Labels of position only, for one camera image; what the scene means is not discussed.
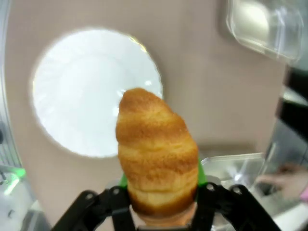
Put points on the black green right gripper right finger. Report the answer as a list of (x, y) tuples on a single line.
[(223, 204)]

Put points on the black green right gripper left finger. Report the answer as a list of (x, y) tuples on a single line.
[(96, 207)]

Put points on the golden croissant bread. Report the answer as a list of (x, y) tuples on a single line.
[(154, 149)]

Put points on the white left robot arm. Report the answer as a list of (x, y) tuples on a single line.
[(14, 199)]

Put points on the person's hand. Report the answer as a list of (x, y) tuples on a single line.
[(286, 179)]

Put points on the white scalloped plate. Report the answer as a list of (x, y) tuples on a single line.
[(79, 96)]

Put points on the person's dark clothed body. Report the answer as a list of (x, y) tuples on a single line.
[(296, 103)]

